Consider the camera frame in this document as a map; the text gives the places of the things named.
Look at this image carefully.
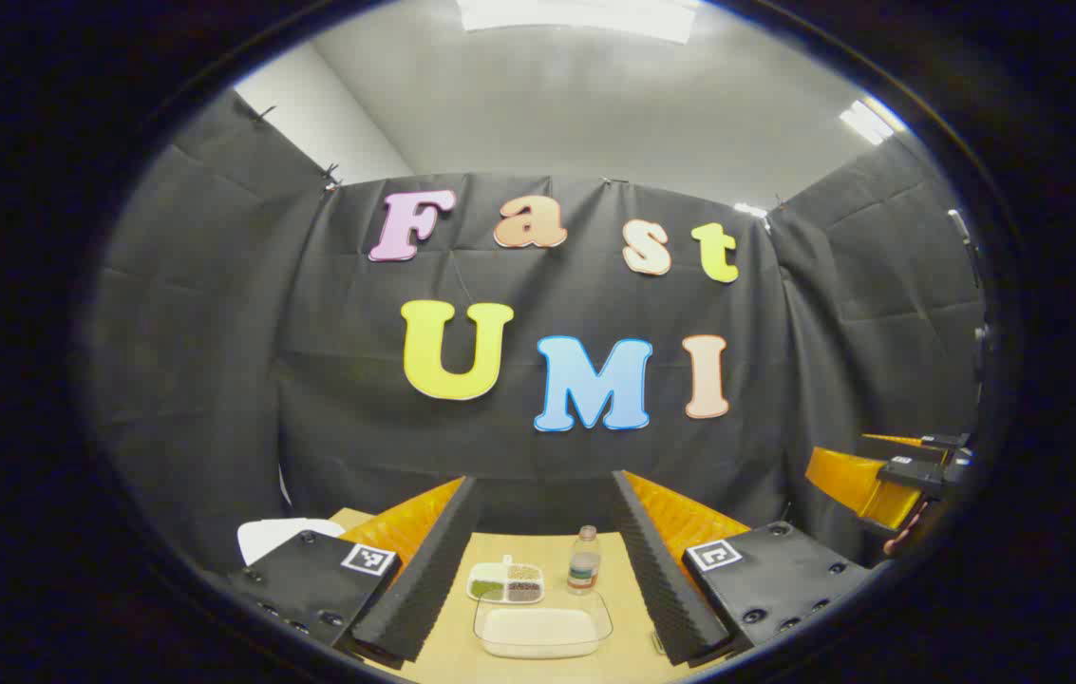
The clear rice container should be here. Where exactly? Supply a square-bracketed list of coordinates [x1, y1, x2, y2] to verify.
[473, 589, 614, 659]

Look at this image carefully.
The small ceiling light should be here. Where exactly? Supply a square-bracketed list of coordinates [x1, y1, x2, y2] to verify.
[840, 100, 904, 145]

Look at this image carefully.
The black backdrop cloth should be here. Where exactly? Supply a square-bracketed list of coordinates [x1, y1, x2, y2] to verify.
[86, 90, 990, 576]

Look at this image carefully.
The divided dish of grains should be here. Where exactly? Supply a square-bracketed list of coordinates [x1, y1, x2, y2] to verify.
[466, 556, 545, 606]

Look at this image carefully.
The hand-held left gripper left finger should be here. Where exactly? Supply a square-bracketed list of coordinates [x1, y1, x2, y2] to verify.
[227, 475, 484, 666]

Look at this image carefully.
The clear plastic bottle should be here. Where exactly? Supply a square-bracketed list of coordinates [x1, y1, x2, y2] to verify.
[568, 525, 602, 595]

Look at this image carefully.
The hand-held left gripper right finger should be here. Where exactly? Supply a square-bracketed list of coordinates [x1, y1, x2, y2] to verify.
[608, 469, 873, 667]

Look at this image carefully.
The white rice cooker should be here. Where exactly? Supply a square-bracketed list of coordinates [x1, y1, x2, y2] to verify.
[236, 518, 346, 568]

